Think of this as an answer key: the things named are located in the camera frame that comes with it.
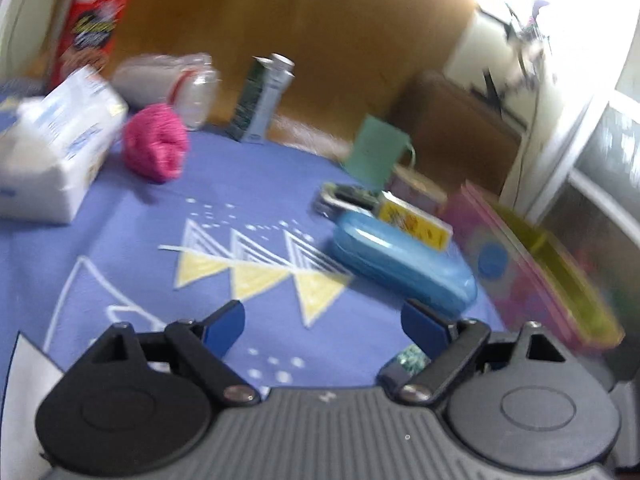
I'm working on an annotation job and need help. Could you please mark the blue glasses case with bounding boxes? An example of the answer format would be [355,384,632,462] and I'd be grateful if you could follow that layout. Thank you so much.
[329,211,478,316]

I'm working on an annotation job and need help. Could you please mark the yellow card box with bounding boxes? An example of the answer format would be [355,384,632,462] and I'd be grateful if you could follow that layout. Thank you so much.
[376,191,454,252]

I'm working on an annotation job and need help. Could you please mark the pink knitted soft ball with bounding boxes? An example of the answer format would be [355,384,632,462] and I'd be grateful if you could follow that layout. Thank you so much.
[122,103,190,183]

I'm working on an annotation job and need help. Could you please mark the pink tin box gold interior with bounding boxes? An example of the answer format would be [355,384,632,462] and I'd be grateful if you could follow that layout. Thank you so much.
[440,183,625,353]

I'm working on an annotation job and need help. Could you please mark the blue patterned tablecloth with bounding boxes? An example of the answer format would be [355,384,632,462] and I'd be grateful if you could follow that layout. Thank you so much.
[0,77,507,480]

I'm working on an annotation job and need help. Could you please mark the peanut can with lid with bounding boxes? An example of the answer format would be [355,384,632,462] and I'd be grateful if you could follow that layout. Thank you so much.
[385,165,447,216]

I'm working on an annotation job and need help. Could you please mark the mint green plastic mug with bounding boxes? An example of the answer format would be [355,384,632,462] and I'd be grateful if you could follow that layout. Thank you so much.
[342,115,416,190]

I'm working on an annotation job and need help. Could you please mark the brown chair back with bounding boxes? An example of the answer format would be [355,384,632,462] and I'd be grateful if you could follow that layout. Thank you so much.
[385,70,521,195]

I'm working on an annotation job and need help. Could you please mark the white tissue pack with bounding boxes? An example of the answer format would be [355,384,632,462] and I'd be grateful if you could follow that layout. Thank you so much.
[1,65,128,224]

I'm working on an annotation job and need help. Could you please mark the clear plastic jar red band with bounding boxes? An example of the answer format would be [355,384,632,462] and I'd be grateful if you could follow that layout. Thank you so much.
[111,53,219,130]

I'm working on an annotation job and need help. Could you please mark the green white drink carton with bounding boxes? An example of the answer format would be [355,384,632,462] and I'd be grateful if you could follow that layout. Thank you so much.
[226,53,295,144]

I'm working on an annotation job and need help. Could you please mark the red cereal box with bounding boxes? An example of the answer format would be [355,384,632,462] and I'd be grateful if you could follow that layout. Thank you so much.
[46,0,129,90]

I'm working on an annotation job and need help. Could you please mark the black wall bracket with cables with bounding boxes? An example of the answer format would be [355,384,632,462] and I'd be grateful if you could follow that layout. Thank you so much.
[470,1,557,122]

